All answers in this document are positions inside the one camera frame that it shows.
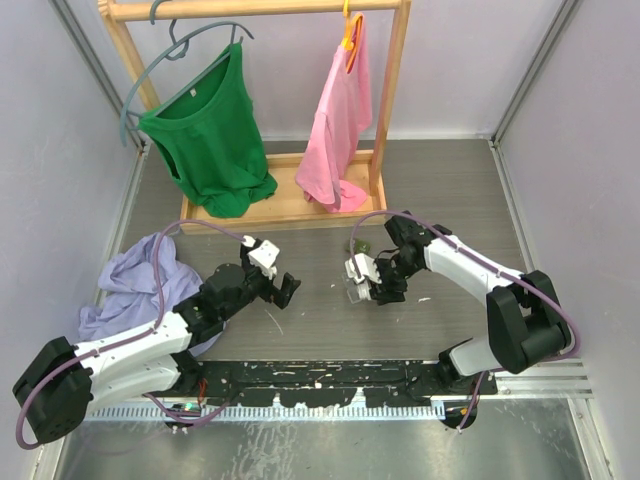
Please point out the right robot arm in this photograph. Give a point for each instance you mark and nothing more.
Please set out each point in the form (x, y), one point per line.
(525, 323)

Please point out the grey-blue plastic hanger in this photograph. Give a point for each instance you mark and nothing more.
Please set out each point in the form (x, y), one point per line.
(176, 51)

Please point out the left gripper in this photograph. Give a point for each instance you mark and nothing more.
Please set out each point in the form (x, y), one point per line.
(272, 293)

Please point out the green pill box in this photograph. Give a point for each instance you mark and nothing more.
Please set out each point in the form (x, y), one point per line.
(357, 246)

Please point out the wooden clothes rack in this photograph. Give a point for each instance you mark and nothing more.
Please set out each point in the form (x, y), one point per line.
(287, 209)

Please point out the pink t-shirt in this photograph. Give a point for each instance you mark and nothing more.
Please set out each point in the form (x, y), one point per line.
(343, 113)

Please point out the clear pill box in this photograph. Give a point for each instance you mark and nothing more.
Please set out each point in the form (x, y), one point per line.
(356, 292)

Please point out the orange-yellow plastic hanger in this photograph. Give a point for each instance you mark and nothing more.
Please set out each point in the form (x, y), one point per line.
(352, 34)

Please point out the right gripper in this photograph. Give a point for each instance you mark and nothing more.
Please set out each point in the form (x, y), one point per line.
(386, 292)

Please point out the green t-shirt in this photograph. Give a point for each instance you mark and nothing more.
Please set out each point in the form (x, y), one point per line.
(210, 142)

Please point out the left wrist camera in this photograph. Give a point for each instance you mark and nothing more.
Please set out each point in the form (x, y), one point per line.
(266, 253)

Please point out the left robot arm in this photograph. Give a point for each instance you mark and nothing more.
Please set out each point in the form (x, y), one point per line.
(64, 383)

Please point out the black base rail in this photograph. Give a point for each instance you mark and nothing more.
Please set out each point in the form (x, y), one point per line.
(317, 385)

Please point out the lavender cloth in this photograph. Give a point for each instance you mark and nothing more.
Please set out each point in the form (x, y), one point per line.
(131, 292)

